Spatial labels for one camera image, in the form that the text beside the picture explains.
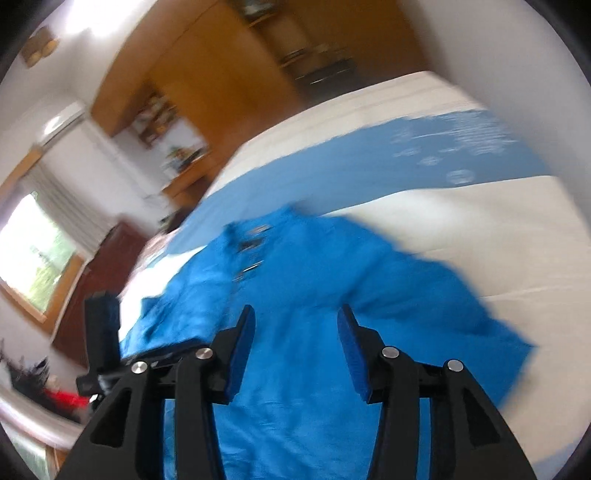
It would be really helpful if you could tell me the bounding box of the blue puffer jacket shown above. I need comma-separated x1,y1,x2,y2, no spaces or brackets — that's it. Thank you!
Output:
121,207,531,479

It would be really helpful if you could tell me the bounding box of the ceiling lamp with round shades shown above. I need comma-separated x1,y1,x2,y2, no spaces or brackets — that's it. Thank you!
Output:
20,26,59,68

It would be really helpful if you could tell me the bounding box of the wooden desk with clutter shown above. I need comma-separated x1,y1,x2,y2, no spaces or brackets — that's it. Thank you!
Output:
162,152,219,208

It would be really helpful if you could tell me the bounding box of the wooden framed window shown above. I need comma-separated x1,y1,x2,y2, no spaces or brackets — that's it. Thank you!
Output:
1,192,86,335

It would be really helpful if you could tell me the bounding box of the dark red wooden dresser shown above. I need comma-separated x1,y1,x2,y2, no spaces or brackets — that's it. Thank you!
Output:
51,221,148,367

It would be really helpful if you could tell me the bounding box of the grey window curtain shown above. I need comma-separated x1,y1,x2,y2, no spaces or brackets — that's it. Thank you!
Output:
22,162,113,256

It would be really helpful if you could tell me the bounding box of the white wall air conditioner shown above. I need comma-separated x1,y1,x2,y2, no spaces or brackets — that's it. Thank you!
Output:
35,101,87,149

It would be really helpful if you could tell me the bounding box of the wooden wardrobe wall unit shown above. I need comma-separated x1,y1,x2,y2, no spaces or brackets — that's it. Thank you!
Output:
90,0,429,210

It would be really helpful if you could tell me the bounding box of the bed with blue-white blanket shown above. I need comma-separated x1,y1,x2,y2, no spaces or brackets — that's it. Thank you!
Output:
119,72,590,479

